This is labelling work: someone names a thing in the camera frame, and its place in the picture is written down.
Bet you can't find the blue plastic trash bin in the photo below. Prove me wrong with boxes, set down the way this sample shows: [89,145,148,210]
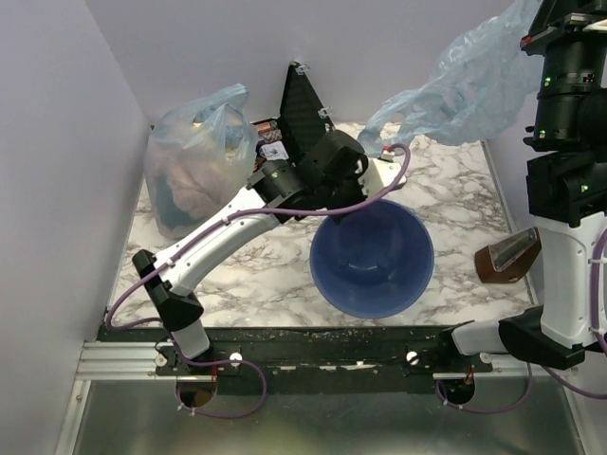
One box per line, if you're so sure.
[309,200,434,319]

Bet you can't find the light blue trash bag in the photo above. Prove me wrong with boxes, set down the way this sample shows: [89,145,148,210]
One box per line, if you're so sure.
[358,1,543,155]

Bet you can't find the translucent trash bag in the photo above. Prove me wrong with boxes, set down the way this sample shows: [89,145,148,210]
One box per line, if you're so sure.
[144,83,258,240]

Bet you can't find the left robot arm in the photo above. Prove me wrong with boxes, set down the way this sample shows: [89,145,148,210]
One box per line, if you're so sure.
[133,130,397,374]

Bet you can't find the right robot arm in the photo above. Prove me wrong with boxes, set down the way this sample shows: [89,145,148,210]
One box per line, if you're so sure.
[436,1,606,372]

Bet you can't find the black poker chip case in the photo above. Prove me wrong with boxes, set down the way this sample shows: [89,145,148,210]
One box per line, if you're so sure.
[257,62,335,176]

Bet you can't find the brown block with clear holder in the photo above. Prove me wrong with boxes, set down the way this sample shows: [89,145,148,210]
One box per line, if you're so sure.
[474,227,542,284]

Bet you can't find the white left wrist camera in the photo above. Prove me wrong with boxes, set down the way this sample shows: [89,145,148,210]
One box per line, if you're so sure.
[359,144,410,197]

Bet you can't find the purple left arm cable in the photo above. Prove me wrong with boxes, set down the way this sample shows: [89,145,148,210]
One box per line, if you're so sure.
[104,143,412,331]

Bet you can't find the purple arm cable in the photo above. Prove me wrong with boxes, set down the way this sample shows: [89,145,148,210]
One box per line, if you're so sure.
[104,143,412,331]
[540,227,607,399]

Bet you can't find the black mounting rail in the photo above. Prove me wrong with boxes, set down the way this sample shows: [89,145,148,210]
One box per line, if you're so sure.
[98,326,528,403]

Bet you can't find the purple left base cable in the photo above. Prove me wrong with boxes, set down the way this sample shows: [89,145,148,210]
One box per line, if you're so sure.
[160,331,269,419]

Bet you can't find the aluminium extrusion rail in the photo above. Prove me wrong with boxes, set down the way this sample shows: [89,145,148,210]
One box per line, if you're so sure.
[75,341,212,382]

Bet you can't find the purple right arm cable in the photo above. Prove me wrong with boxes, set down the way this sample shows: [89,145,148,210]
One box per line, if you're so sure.
[540,227,607,399]

